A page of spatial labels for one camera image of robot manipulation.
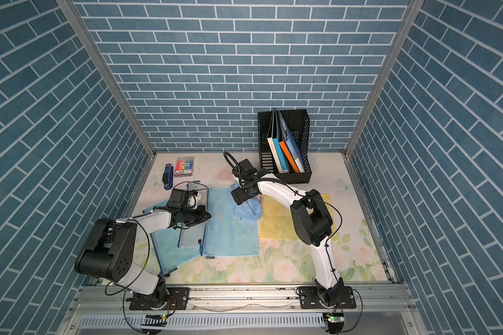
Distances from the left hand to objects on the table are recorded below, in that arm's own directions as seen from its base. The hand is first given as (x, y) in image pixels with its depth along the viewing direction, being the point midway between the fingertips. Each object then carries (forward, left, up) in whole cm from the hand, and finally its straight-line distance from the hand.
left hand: (214, 215), depth 93 cm
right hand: (+8, -13, +4) cm, 16 cm away
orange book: (+21, -33, +17) cm, 43 cm away
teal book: (+21, -29, +20) cm, 41 cm away
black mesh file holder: (+42, -39, +22) cm, 62 cm away
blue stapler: (+22, +27, +1) cm, 34 cm away
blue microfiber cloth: (+2, -17, +2) cm, 17 cm away
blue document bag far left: (-11, +19, -3) cm, 23 cm away
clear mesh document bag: (-10, +7, +1) cm, 12 cm away
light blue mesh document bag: (-7, -6, -3) cm, 10 cm away
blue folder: (+23, -34, +24) cm, 47 cm away
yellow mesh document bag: (-1, -28, -3) cm, 28 cm away
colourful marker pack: (+30, +21, -1) cm, 37 cm away
